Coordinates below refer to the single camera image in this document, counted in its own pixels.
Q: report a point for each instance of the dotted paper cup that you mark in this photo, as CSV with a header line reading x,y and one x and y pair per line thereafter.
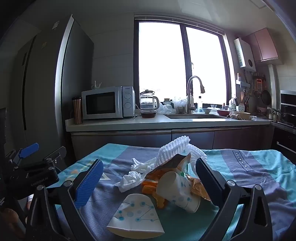
x,y
136,215
175,190

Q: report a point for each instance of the white bowl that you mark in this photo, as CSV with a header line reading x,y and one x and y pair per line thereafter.
x,y
206,110

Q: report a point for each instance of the kitchen sink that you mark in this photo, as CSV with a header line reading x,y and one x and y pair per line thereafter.
x,y
196,116

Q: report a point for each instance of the white water heater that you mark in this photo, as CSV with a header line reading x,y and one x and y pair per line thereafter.
x,y
245,53

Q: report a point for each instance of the silver microwave oven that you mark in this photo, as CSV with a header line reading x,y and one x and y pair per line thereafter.
x,y
99,104

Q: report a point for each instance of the orange peel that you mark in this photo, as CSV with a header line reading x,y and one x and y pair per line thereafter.
x,y
160,200
149,186

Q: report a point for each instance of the clear plastic bag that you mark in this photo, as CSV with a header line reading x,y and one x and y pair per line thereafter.
x,y
171,107

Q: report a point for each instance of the red bowl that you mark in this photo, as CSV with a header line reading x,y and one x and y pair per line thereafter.
x,y
223,112

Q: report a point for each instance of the brown orange snack bag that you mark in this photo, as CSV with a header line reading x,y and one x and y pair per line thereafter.
x,y
172,163

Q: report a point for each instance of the dark framed window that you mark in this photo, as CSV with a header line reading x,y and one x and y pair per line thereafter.
x,y
161,64

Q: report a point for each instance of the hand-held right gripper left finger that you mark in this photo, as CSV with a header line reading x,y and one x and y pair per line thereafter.
x,y
89,183

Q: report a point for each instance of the brown kitchen counter cabinet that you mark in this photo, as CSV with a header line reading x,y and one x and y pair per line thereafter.
x,y
138,136

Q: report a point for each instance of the glass electric kettle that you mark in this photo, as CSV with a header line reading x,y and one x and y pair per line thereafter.
x,y
148,102

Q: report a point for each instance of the beige dish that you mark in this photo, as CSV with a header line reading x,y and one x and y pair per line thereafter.
x,y
241,115

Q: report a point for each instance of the hanging utensil rack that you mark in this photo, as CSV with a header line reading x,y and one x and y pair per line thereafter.
x,y
252,85

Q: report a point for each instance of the white figurine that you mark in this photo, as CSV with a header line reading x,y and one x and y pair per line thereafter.
x,y
96,85

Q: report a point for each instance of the blue grey printed tablecloth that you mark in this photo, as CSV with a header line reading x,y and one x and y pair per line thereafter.
x,y
129,157

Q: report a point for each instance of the black built-in oven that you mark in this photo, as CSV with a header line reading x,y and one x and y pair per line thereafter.
x,y
286,129

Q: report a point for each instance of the green printed clear wrapper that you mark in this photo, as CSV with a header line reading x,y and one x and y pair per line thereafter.
x,y
185,170

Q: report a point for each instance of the white foam fruit net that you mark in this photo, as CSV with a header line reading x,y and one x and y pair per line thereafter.
x,y
197,151
171,148

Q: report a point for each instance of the dark red food container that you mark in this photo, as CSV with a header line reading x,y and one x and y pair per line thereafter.
x,y
148,114

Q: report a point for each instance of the copper travel mug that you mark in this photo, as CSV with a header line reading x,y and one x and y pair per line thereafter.
x,y
77,111

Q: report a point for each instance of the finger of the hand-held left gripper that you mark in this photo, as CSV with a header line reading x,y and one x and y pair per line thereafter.
x,y
29,149
57,153

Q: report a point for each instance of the pink wall cabinet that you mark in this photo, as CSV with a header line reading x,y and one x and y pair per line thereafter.
x,y
263,46

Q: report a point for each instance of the clear bottle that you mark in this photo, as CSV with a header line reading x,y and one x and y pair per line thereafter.
x,y
200,105

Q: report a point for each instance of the gold foil wrapper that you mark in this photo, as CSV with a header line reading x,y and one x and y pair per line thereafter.
x,y
197,187

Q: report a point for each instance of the pink pot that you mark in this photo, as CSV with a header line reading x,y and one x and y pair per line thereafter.
x,y
261,110

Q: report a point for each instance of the person's left hand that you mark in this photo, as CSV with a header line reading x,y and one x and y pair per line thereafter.
x,y
9,215

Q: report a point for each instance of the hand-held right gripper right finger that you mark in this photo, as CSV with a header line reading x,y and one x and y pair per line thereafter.
x,y
208,182

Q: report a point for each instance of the steel kitchen faucet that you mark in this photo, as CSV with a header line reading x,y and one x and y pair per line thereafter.
x,y
190,97

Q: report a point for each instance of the grey refrigerator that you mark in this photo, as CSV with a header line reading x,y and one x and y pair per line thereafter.
x,y
46,81

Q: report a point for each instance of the black frying pan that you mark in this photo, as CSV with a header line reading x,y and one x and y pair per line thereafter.
x,y
266,97

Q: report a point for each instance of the white utensil holder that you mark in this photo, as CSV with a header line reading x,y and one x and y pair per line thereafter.
x,y
241,107

